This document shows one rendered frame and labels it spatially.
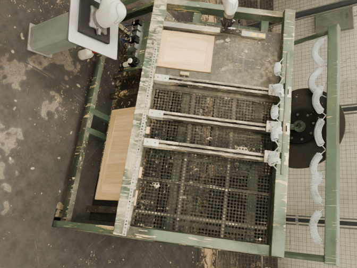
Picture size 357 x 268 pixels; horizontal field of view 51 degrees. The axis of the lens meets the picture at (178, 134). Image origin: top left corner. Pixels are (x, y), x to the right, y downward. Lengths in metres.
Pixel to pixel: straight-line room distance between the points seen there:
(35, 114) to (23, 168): 0.49
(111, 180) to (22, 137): 0.86
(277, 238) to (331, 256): 0.50
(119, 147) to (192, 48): 1.14
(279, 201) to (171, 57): 1.56
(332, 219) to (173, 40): 2.07
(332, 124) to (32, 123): 2.65
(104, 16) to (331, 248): 2.54
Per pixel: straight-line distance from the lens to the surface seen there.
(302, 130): 3.66
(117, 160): 3.56
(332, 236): 3.36
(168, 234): 3.02
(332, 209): 3.38
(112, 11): 2.99
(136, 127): 3.19
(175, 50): 3.51
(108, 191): 3.54
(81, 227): 3.38
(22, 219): 3.52
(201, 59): 3.47
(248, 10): 3.76
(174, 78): 3.33
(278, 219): 3.08
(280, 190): 3.12
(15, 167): 3.46
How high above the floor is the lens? 2.97
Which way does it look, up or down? 36 degrees down
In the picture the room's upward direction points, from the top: 85 degrees clockwise
